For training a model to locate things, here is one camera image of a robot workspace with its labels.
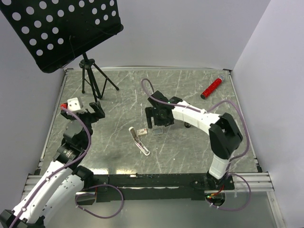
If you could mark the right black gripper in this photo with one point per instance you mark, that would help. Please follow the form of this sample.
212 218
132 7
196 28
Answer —
166 122

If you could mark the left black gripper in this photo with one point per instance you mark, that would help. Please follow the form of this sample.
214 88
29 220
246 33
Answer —
96 106

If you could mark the small staple box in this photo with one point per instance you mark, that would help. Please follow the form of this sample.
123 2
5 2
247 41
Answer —
142 132

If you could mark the white stapler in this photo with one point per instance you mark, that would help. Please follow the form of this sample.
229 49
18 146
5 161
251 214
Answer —
138 142

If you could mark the small black tag object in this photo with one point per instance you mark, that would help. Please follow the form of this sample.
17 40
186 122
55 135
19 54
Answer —
187 125

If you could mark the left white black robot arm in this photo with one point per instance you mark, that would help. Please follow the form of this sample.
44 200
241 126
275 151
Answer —
64 176

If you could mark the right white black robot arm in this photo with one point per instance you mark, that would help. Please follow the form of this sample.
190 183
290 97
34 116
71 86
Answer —
224 135

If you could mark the red glitter tube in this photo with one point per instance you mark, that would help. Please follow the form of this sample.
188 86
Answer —
212 87

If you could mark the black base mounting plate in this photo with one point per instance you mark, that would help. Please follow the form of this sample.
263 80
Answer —
192 186

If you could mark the black perforated music stand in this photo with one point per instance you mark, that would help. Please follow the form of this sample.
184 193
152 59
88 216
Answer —
56 32

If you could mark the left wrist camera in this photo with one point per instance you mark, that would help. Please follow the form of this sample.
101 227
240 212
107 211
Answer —
74 105

